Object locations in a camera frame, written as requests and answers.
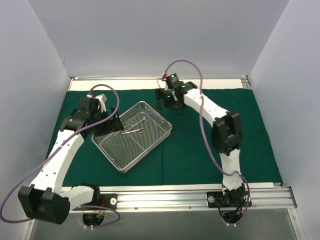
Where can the steel surgical scissors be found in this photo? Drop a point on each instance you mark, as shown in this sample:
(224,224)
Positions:
(140,129)

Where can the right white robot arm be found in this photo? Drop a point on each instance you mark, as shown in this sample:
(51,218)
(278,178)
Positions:
(226,130)

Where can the metal mesh instrument tray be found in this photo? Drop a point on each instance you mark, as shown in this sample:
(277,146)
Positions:
(124,151)

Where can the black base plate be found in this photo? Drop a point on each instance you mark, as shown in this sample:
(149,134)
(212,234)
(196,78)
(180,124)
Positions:
(228,199)
(108,200)

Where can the aluminium front rail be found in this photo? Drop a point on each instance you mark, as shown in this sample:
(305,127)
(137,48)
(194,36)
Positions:
(193,197)

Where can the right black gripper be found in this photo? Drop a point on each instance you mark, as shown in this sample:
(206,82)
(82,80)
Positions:
(165,100)

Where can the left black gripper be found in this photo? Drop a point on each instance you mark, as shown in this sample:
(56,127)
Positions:
(107,123)

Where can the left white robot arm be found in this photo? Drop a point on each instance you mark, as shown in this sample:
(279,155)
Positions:
(44,199)

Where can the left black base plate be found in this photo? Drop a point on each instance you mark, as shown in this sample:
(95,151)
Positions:
(108,200)

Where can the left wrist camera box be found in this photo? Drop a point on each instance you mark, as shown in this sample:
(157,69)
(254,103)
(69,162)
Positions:
(102,99)

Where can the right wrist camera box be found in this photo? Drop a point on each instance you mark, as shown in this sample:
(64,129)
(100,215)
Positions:
(172,80)

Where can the green surgical drape cloth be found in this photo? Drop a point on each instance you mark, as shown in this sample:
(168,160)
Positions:
(182,158)

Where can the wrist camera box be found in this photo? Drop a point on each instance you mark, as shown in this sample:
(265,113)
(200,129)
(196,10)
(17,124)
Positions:
(172,80)
(102,99)

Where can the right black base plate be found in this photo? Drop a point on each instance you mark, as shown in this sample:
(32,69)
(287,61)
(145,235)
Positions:
(228,199)

